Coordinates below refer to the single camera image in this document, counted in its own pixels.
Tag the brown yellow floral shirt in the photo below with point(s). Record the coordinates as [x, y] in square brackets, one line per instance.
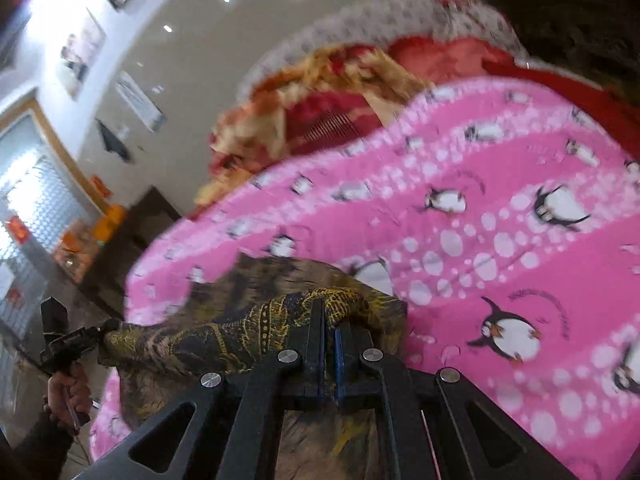
[225, 330]

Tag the person's left hand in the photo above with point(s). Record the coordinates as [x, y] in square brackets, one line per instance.
[67, 395]

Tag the wall photo poster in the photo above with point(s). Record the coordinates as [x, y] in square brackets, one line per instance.
[80, 52]

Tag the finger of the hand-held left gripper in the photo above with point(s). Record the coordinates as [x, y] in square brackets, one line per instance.
[102, 331]

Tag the pink red embroidered pillow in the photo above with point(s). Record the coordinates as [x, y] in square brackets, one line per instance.
[450, 57]

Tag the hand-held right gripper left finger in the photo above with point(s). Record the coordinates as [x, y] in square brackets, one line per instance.
[319, 345]

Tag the red orange floral blanket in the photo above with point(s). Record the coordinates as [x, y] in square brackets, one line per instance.
[310, 105]

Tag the grey floral pillow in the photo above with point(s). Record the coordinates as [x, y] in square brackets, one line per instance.
[400, 20]

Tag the wall chart poster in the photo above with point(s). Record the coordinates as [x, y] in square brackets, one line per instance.
[140, 100]

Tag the glass block window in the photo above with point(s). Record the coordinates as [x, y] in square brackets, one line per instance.
[45, 200]

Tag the person's left forearm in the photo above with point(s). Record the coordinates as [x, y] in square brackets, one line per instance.
[35, 450]

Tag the red paper wall sticker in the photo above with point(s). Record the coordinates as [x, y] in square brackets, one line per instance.
[98, 185]
[19, 230]

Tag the orange print cardboard box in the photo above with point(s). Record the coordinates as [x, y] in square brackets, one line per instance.
[75, 255]

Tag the dark wooden side cabinet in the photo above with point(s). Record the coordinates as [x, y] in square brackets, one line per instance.
[145, 220]

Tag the red bedsheet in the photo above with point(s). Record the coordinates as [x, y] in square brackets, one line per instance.
[615, 105]

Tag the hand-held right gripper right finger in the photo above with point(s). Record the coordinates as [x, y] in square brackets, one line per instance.
[342, 355]

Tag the dark carved wooden cabinet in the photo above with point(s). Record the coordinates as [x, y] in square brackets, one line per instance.
[575, 35]

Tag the pink penguin print blanket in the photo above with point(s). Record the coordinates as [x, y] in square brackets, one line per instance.
[500, 220]

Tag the hanging dark cloth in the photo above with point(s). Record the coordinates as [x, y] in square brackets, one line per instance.
[114, 142]

